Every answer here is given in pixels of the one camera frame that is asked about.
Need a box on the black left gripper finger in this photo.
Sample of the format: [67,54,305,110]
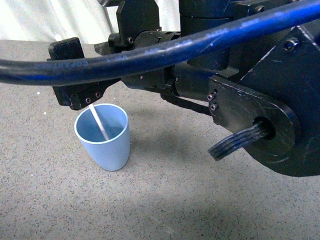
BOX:
[48,37,85,61]

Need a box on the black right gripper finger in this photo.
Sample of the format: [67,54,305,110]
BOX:
[52,81,110,111]

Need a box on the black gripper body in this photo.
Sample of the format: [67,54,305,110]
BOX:
[93,0,215,97]

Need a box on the white chopstick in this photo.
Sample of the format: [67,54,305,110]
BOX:
[89,104,109,141]

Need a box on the light blue plastic cup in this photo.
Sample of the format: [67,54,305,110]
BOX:
[74,103,130,172]

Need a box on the white curtain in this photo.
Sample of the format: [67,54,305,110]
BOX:
[0,0,181,46]

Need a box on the blue black cable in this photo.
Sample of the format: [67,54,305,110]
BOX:
[0,0,320,88]

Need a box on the black ribbon cable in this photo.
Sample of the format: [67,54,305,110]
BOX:
[207,122,274,161]

